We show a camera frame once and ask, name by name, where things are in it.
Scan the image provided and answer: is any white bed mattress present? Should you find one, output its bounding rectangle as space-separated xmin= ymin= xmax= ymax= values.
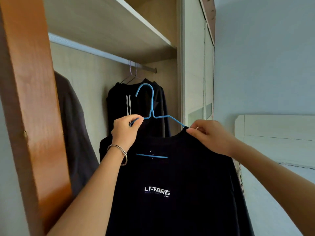
xmin=240 ymin=164 xmax=315 ymax=236

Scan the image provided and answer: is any brown wooden wardrobe trim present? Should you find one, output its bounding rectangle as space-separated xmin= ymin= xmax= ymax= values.
xmin=199 ymin=0 xmax=216 ymax=45

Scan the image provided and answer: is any black printed t-shirt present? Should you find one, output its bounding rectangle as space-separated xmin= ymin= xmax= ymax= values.
xmin=99 ymin=126 xmax=255 ymax=236

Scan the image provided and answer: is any light wooden wardrobe shelf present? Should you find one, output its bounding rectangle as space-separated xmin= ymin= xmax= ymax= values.
xmin=43 ymin=0 xmax=177 ymax=64

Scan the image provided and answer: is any blue wire clothes hanger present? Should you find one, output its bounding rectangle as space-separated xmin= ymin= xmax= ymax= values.
xmin=128 ymin=83 xmax=185 ymax=159

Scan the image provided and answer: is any white sliding wardrobe door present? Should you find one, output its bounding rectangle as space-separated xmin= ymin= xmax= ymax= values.
xmin=181 ymin=0 xmax=215 ymax=127

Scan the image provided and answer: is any dark grey hanging garment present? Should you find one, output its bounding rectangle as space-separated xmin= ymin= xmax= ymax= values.
xmin=54 ymin=71 xmax=99 ymax=197

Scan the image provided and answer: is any orange wooden wardrobe door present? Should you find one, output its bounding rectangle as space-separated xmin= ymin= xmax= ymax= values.
xmin=0 ymin=0 xmax=73 ymax=236

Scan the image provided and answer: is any person's right hand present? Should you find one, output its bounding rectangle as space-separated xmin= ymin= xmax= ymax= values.
xmin=186 ymin=119 xmax=239 ymax=158

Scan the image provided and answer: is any metal closet rod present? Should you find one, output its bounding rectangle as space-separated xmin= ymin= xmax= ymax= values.
xmin=48 ymin=32 xmax=157 ymax=73

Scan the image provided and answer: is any person's left forearm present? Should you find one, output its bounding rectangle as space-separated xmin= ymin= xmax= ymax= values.
xmin=47 ymin=142 xmax=131 ymax=236

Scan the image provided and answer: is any person's left hand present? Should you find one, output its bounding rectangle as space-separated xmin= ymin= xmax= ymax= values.
xmin=111 ymin=114 xmax=145 ymax=152

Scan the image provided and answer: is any black garment with white stripes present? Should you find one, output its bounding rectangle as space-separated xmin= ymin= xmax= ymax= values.
xmin=106 ymin=79 xmax=171 ymax=138

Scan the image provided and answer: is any person's right forearm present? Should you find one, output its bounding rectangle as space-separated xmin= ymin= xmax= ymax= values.
xmin=231 ymin=140 xmax=315 ymax=236

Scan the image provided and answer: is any light wooden wardrobe body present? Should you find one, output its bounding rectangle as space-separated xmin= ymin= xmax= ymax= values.
xmin=43 ymin=0 xmax=185 ymax=165

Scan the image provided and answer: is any white bed headboard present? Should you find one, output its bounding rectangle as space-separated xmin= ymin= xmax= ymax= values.
xmin=234 ymin=114 xmax=315 ymax=169

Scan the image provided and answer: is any silver bracelet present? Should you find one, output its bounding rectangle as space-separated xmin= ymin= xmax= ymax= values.
xmin=106 ymin=144 xmax=128 ymax=166

